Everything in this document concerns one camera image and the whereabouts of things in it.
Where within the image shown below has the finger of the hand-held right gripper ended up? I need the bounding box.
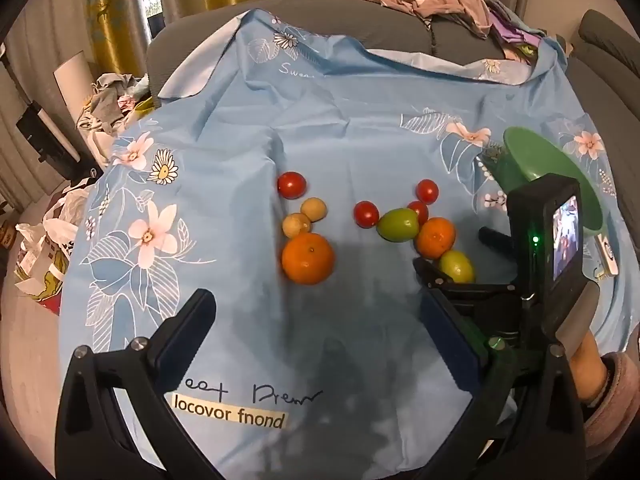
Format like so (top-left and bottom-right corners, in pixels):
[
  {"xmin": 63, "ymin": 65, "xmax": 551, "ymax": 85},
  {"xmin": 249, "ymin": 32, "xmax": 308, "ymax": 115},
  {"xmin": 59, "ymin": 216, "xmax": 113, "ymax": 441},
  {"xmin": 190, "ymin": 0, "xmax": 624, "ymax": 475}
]
[
  {"xmin": 478, "ymin": 226, "xmax": 514, "ymax": 262},
  {"xmin": 412, "ymin": 257, "xmax": 522, "ymax": 311}
]

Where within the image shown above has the grey pleated curtain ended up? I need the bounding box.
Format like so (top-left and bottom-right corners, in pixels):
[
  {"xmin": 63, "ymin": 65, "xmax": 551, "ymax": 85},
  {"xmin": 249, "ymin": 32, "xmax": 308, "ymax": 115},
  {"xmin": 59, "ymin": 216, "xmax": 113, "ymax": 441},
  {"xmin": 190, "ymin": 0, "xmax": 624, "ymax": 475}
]
[{"xmin": 0, "ymin": 0, "xmax": 101, "ymax": 211}]

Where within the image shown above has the pile of mixed clothes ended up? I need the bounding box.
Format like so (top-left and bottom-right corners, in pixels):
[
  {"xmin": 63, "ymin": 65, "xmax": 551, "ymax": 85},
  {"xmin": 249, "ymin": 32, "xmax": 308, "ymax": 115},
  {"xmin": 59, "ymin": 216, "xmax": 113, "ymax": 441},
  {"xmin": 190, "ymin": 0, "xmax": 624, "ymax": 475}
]
[{"xmin": 75, "ymin": 72, "xmax": 161, "ymax": 161}]

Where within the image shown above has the white plastic bag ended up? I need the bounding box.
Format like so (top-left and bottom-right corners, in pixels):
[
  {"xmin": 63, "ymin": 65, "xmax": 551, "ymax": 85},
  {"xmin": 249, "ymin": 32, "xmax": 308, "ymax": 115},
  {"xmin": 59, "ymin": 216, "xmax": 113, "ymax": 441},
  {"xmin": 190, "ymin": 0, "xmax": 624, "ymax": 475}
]
[{"xmin": 15, "ymin": 180, "xmax": 96, "ymax": 311}]

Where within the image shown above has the black box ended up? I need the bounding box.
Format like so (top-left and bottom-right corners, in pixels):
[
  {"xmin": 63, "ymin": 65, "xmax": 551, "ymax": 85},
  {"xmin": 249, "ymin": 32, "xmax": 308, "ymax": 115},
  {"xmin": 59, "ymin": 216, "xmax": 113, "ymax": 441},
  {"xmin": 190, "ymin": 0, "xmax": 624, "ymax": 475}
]
[{"xmin": 15, "ymin": 102, "xmax": 83, "ymax": 181}]

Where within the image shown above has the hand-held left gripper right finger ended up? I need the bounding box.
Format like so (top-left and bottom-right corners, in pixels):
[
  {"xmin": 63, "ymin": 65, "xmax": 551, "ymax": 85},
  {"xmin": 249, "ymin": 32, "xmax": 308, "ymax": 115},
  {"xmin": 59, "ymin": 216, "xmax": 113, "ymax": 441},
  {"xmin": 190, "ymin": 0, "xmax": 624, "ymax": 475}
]
[{"xmin": 420, "ymin": 289, "xmax": 587, "ymax": 480}]

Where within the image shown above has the green round fruit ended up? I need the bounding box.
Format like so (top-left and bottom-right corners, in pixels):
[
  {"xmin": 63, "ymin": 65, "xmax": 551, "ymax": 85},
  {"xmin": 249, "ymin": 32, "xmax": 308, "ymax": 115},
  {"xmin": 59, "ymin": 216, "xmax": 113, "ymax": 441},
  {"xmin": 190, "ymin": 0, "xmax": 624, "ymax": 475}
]
[
  {"xmin": 376, "ymin": 208, "xmax": 420, "ymax": 243},
  {"xmin": 439, "ymin": 250, "xmax": 475, "ymax": 283}
]

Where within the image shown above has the white board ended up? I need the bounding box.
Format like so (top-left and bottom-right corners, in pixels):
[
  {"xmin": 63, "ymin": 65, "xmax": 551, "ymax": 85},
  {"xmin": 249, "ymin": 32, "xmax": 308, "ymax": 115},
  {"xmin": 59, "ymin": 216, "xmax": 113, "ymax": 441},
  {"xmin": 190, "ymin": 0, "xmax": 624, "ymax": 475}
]
[{"xmin": 53, "ymin": 50, "xmax": 101, "ymax": 111}]

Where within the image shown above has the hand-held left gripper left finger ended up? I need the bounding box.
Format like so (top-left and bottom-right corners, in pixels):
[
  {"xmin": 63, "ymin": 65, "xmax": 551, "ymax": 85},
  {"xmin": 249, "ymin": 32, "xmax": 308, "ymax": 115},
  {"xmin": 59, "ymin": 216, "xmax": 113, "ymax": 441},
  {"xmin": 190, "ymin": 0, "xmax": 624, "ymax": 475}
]
[{"xmin": 55, "ymin": 287, "xmax": 218, "ymax": 480}]

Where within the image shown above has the tan longan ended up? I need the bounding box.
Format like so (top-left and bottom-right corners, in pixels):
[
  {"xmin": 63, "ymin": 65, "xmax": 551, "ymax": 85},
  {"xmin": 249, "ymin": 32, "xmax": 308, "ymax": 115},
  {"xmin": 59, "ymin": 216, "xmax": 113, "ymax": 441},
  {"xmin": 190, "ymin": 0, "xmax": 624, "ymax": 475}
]
[
  {"xmin": 282, "ymin": 212, "xmax": 312, "ymax": 239},
  {"xmin": 300, "ymin": 197, "xmax": 329, "ymax": 222}
]

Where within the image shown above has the green plastic bowl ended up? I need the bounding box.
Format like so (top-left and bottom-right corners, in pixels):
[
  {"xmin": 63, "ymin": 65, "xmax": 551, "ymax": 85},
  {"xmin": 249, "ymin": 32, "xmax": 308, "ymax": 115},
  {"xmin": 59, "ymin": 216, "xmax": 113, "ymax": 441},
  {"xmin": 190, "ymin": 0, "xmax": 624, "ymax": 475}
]
[{"xmin": 492, "ymin": 126, "xmax": 606, "ymax": 235}]

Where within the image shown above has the orange mandarin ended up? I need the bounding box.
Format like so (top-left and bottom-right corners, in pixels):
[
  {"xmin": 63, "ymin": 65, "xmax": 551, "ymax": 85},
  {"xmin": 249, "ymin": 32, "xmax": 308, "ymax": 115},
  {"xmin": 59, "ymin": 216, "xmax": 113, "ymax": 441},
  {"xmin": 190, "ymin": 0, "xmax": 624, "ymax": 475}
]
[
  {"xmin": 281, "ymin": 232, "xmax": 335, "ymax": 286},
  {"xmin": 415, "ymin": 216, "xmax": 457, "ymax": 260}
]

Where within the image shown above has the grey sofa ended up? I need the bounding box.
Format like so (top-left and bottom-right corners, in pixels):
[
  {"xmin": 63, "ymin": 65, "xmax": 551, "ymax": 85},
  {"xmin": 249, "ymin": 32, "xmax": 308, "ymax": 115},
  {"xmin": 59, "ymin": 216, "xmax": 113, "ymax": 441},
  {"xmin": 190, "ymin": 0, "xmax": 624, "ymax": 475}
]
[{"xmin": 145, "ymin": 0, "xmax": 640, "ymax": 161}]

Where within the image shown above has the purple crumpled garment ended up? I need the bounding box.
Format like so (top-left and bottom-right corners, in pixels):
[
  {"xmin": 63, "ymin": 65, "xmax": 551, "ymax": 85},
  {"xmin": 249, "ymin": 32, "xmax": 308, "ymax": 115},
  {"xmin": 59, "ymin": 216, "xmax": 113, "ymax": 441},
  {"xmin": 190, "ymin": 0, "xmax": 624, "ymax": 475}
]
[{"xmin": 487, "ymin": 0, "xmax": 551, "ymax": 63}]

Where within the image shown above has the person's right forearm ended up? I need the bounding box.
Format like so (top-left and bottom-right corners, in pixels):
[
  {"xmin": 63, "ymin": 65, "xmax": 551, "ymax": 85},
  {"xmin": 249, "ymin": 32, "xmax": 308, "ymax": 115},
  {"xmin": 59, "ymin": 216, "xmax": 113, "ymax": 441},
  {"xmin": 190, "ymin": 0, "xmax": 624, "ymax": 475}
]
[{"xmin": 567, "ymin": 332, "xmax": 640, "ymax": 466}]

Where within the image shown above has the blue floral cloth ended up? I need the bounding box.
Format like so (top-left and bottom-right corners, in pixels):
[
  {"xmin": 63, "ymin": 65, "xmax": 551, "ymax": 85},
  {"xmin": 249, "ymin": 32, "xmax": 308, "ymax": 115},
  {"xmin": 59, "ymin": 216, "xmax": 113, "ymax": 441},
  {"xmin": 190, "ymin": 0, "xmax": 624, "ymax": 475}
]
[{"xmin": 57, "ymin": 7, "xmax": 636, "ymax": 480}]

